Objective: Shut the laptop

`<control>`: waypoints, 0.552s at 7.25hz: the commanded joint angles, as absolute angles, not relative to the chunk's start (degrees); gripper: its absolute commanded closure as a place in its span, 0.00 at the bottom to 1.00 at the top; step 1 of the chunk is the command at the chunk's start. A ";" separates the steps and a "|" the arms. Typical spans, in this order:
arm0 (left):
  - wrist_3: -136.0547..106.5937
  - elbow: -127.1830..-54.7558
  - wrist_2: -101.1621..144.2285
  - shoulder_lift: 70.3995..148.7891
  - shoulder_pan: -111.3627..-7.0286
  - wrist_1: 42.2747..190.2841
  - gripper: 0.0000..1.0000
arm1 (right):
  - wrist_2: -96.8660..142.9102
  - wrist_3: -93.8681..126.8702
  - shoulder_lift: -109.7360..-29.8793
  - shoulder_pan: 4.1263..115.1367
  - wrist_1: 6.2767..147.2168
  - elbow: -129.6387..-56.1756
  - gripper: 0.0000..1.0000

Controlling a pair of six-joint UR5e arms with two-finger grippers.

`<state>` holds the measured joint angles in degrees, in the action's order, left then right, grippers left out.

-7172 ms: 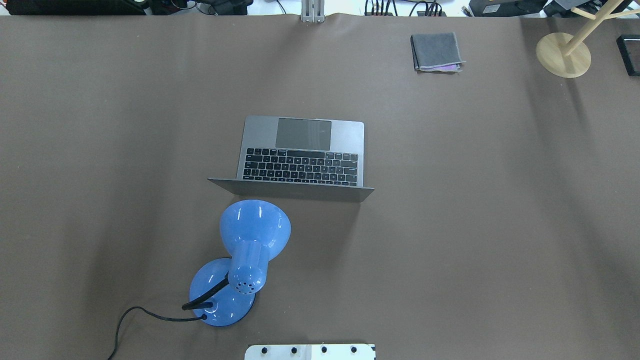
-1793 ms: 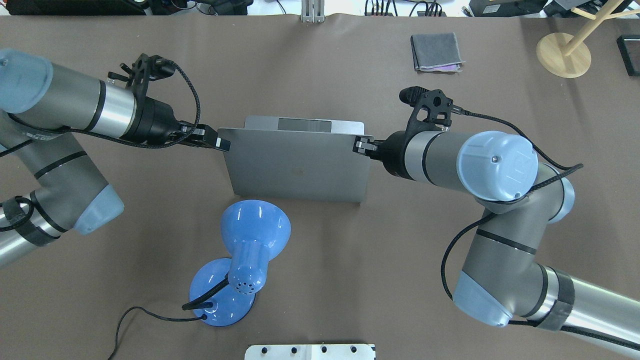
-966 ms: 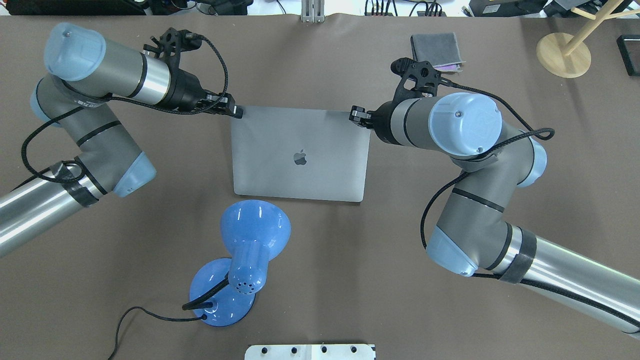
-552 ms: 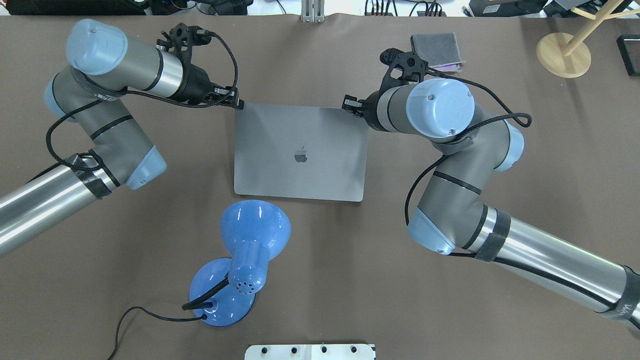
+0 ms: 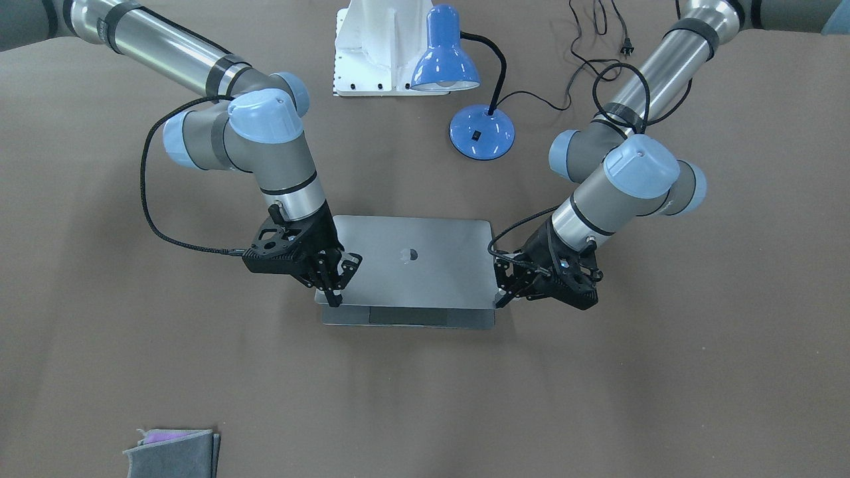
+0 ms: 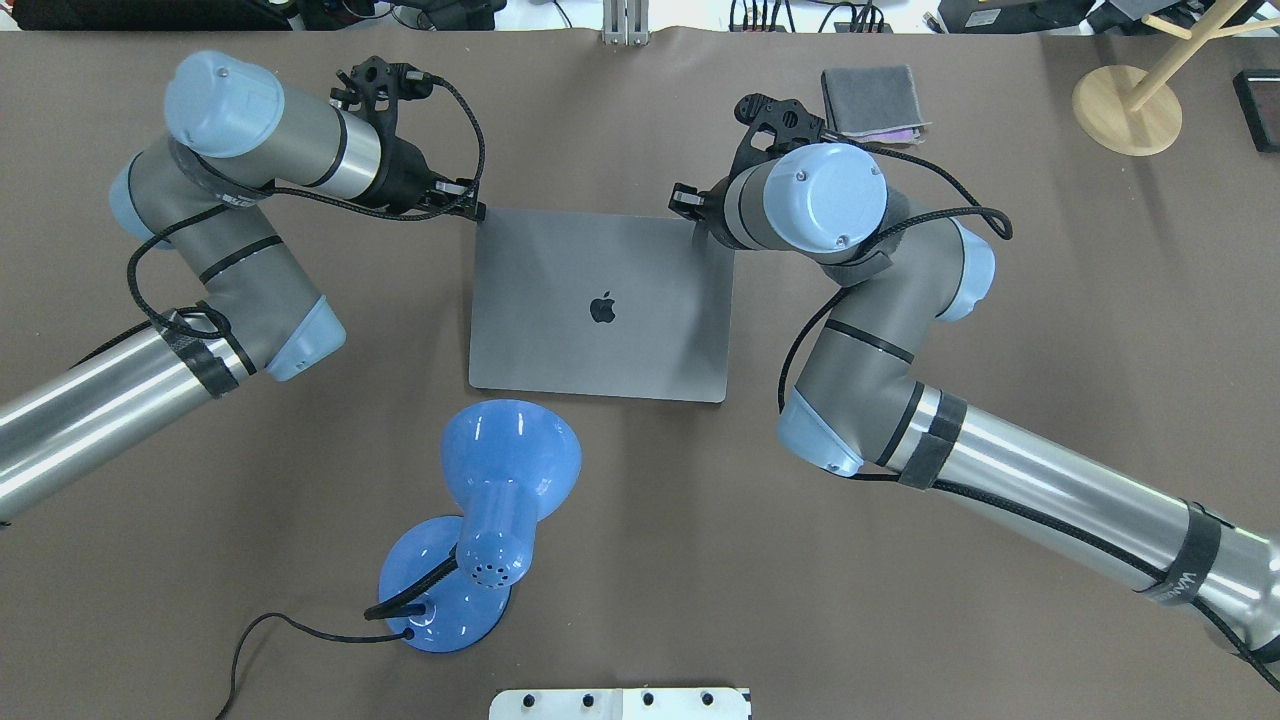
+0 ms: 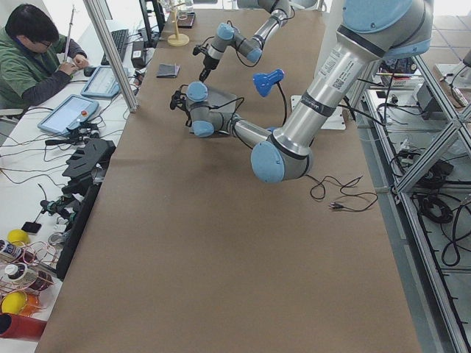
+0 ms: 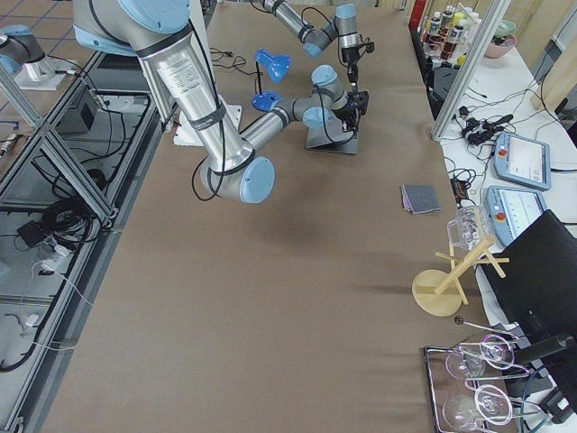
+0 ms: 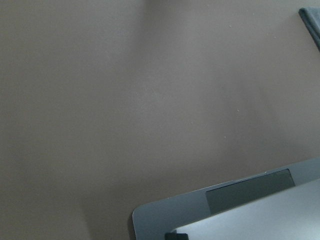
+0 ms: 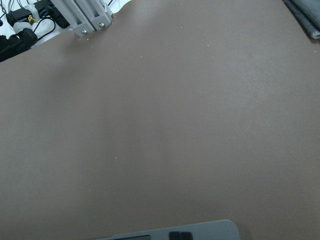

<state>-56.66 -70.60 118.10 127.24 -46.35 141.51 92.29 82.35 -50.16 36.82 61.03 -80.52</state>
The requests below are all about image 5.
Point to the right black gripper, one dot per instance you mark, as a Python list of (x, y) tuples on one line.
[(323, 234)]

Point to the folded grey cloth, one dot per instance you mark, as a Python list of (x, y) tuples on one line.
[(187, 457)]

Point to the purple cloth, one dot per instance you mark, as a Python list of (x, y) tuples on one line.
[(161, 435)]

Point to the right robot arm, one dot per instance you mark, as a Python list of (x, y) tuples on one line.
[(243, 121)]

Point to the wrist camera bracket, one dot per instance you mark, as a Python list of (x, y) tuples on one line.
[(278, 246), (575, 275)]

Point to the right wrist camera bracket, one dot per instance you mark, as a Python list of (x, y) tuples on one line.
[(278, 246)]

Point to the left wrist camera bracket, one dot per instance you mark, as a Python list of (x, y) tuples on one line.
[(575, 275)]

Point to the blue desk lamp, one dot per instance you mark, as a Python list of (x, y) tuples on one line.
[(480, 132)]

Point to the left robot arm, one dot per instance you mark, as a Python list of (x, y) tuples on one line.
[(620, 172)]

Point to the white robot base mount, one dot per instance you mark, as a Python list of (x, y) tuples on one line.
[(378, 44)]

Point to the grey laptop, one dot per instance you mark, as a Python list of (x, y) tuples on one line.
[(416, 272)]

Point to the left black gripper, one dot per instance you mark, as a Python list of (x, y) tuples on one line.
[(539, 250)]

